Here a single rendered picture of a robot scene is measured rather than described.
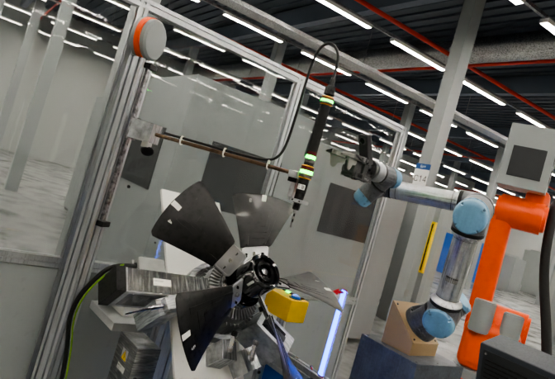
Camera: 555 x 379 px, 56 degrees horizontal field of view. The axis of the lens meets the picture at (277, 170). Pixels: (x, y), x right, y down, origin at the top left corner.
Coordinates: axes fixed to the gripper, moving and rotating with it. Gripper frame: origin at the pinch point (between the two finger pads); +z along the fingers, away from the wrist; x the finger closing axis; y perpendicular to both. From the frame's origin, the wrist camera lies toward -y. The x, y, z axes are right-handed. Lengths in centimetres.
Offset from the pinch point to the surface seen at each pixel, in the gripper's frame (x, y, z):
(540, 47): 364, -378, -799
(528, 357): -70, 43, -21
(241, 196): 23.5, 24.9, 16.3
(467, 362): 115, 124, -355
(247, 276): -5, 47, 26
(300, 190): -1.4, 16.9, 12.3
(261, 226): 10.7, 32.5, 14.0
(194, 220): 8, 35, 42
